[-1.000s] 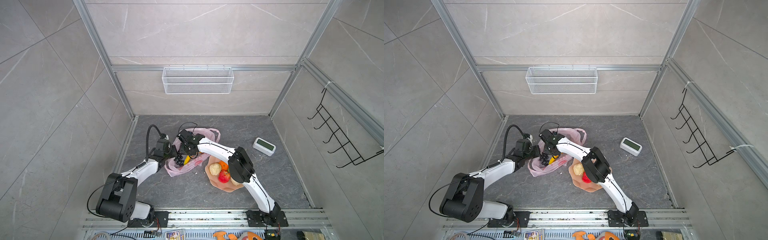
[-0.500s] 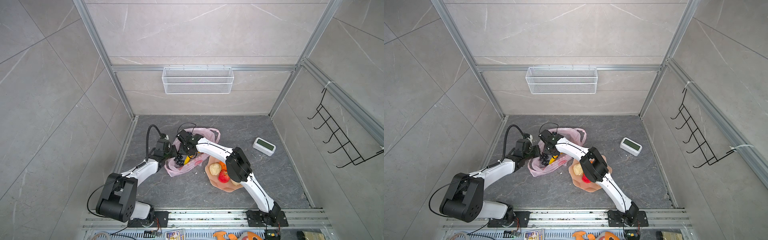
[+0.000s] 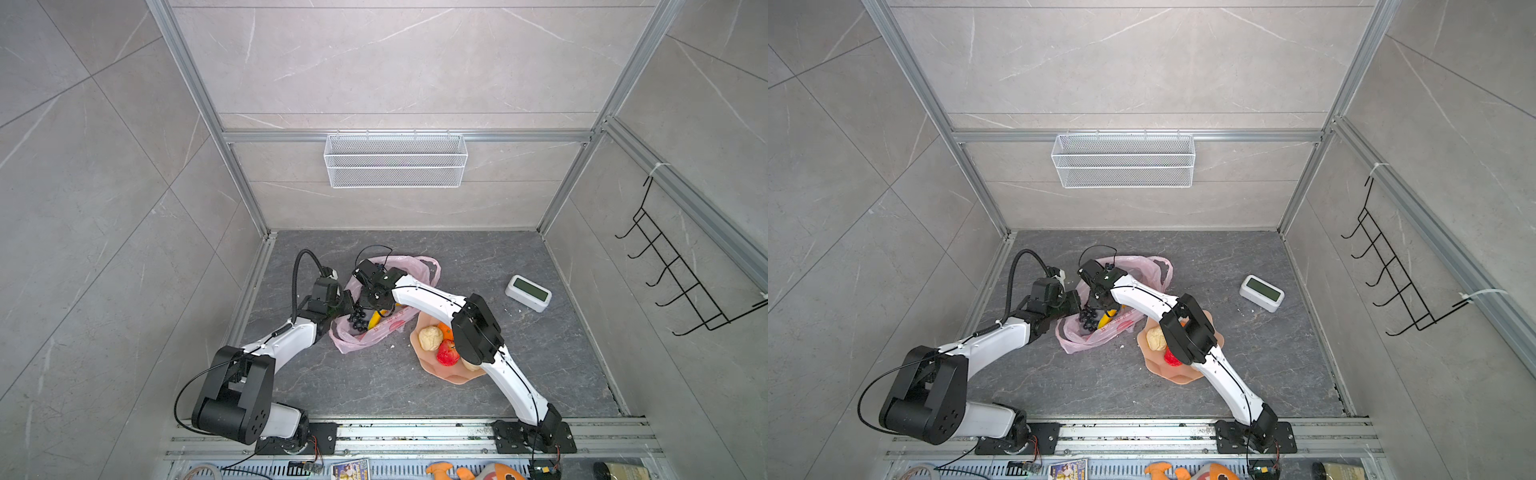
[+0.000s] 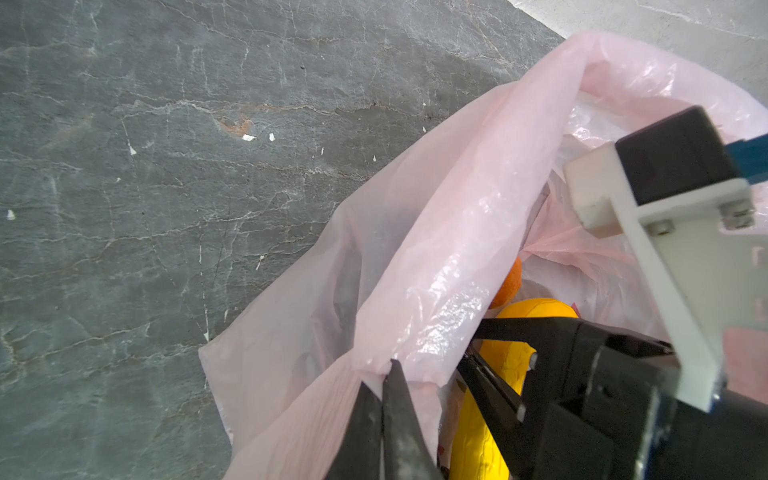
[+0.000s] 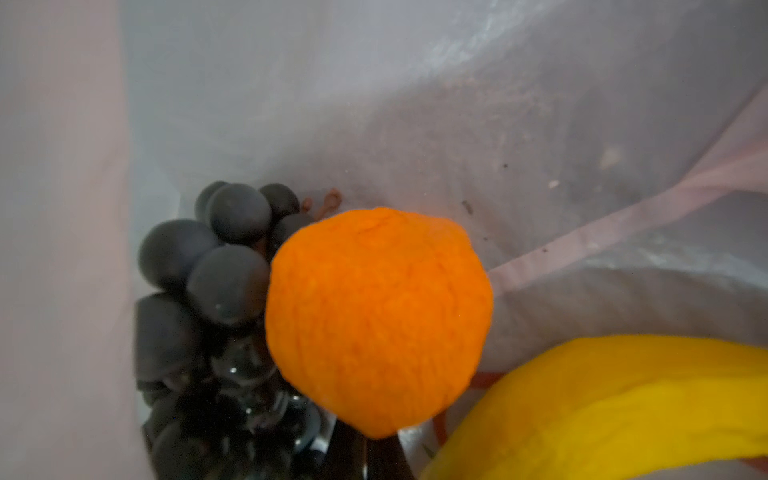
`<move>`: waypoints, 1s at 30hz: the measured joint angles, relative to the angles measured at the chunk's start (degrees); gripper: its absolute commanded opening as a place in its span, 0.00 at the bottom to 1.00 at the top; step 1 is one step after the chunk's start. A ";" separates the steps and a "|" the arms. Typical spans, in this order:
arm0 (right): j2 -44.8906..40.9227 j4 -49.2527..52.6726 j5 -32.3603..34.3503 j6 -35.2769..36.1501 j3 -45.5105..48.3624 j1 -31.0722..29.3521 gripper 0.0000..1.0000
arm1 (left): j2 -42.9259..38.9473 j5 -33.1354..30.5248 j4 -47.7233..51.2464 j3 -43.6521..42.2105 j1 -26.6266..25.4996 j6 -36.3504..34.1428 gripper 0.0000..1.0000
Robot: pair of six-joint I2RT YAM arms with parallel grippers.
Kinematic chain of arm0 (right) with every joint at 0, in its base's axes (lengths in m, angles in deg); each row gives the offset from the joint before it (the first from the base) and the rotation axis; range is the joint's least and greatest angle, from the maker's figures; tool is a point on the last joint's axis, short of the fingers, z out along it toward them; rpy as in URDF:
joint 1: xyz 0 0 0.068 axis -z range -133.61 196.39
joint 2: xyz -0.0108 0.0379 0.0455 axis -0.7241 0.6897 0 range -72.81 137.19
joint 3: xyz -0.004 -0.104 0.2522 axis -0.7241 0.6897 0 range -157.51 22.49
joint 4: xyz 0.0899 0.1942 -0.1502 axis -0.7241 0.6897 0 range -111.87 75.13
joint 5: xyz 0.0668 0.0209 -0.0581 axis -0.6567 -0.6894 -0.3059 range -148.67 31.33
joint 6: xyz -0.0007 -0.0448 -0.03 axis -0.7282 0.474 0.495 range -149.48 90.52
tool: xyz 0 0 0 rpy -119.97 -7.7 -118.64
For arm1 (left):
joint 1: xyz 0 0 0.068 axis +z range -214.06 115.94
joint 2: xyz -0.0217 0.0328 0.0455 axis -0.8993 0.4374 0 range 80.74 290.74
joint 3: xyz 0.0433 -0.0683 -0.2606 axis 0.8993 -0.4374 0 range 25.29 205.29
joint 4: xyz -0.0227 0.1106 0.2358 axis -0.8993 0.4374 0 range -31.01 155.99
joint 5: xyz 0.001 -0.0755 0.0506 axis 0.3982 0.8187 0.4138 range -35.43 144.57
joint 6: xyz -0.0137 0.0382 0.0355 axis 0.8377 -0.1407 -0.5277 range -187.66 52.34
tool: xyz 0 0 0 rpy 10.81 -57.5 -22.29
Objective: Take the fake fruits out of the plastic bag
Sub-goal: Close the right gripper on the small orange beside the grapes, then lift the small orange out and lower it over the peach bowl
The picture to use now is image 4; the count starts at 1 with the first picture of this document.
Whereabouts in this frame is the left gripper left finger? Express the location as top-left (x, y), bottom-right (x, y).
top-left (325, 383), bottom-right (383, 480)

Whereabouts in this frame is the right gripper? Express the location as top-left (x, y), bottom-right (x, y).
top-left (458, 317), bottom-right (767, 479)

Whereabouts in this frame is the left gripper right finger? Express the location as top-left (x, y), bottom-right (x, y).
top-left (382, 359), bottom-right (442, 480)

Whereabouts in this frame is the pink plastic bag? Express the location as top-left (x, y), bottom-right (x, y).
top-left (199, 32), bottom-right (767, 479)

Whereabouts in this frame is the yellow fake banana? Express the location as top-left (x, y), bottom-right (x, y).
top-left (449, 298), bottom-right (579, 479)

